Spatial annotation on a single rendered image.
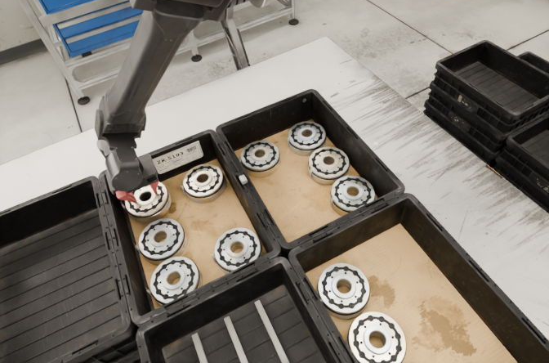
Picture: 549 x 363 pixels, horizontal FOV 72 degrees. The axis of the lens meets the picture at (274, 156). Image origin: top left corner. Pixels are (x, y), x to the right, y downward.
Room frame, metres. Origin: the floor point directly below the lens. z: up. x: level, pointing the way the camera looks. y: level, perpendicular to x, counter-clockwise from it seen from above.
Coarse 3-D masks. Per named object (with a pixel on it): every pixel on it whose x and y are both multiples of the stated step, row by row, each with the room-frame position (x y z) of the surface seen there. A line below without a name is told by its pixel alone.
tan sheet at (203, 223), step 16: (176, 176) 0.65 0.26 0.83; (224, 176) 0.63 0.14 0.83; (176, 192) 0.59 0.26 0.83; (224, 192) 0.57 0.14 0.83; (176, 208) 0.54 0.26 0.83; (192, 208) 0.54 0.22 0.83; (208, 208) 0.53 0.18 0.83; (224, 208) 0.52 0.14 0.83; (240, 208) 0.52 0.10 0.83; (144, 224) 0.51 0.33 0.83; (192, 224) 0.49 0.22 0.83; (208, 224) 0.49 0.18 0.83; (224, 224) 0.48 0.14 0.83; (240, 224) 0.47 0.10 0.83; (192, 240) 0.45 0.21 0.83; (208, 240) 0.44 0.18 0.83; (192, 256) 0.41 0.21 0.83; (208, 256) 0.40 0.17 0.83; (208, 272) 0.36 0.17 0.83
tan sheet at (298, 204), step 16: (288, 128) 0.77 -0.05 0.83; (288, 160) 0.65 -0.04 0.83; (304, 160) 0.64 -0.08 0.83; (272, 176) 0.61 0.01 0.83; (288, 176) 0.60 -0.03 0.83; (304, 176) 0.59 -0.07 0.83; (272, 192) 0.55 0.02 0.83; (288, 192) 0.55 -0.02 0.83; (304, 192) 0.54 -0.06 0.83; (320, 192) 0.54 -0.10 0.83; (272, 208) 0.51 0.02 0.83; (288, 208) 0.50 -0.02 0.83; (304, 208) 0.50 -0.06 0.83; (320, 208) 0.49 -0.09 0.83; (288, 224) 0.46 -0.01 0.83; (304, 224) 0.45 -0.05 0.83; (320, 224) 0.45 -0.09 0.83; (288, 240) 0.42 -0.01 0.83
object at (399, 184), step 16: (320, 96) 0.78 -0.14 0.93; (256, 112) 0.75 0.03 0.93; (336, 112) 0.71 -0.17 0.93; (224, 144) 0.65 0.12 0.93; (256, 192) 0.49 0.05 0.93; (400, 192) 0.44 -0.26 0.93; (368, 208) 0.41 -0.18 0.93; (272, 224) 0.40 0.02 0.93; (336, 224) 0.39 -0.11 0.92; (304, 240) 0.36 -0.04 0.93
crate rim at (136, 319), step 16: (176, 144) 0.67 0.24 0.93; (112, 208) 0.49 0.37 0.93; (256, 208) 0.45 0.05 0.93; (112, 224) 0.45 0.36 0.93; (272, 240) 0.37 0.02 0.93; (272, 256) 0.33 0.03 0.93; (128, 272) 0.34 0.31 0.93; (240, 272) 0.32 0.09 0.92; (128, 288) 0.31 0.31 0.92; (208, 288) 0.29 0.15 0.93; (128, 304) 0.27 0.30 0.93; (176, 304) 0.26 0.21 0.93; (144, 320) 0.24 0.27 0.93
